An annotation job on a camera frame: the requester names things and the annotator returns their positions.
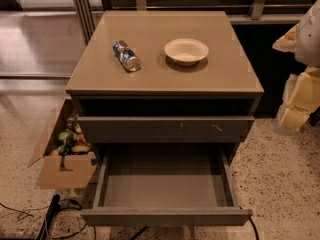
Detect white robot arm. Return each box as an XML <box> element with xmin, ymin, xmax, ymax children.
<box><xmin>272</xmin><ymin>0</ymin><xmax>320</xmax><ymax>135</ymax></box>

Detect grey drawer cabinet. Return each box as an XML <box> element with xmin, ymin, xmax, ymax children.
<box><xmin>66</xmin><ymin>11</ymin><xmax>263</xmax><ymax>157</ymax></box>

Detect white paper bowl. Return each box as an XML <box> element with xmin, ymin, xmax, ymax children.
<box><xmin>164</xmin><ymin>38</ymin><xmax>209</xmax><ymax>66</ymax></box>

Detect grey top drawer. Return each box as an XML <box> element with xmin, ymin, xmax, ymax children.
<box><xmin>78</xmin><ymin>116</ymin><xmax>254</xmax><ymax>143</ymax></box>

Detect black power strip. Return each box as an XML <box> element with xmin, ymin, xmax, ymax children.
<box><xmin>35</xmin><ymin>194</ymin><xmax>60</xmax><ymax>240</ymax></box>

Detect cardboard box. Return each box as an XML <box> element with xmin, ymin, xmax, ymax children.
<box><xmin>28</xmin><ymin>99</ymin><xmax>98</xmax><ymax>189</ymax></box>

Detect blue silver soda can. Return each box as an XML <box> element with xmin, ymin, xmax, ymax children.
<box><xmin>113</xmin><ymin>40</ymin><xmax>141</xmax><ymax>72</ymax></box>

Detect assorted toys in box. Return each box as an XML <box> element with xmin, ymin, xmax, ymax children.
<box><xmin>49</xmin><ymin>113</ymin><xmax>92</xmax><ymax>156</ymax></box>

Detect thin left floor cable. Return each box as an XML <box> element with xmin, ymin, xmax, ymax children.
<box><xmin>0</xmin><ymin>198</ymin><xmax>97</xmax><ymax>240</ymax></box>

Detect grey drawer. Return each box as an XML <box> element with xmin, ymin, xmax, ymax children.
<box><xmin>81</xmin><ymin>144</ymin><xmax>252</xmax><ymax>227</ymax></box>
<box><xmin>78</xmin><ymin>116</ymin><xmax>254</xmax><ymax>143</ymax></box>

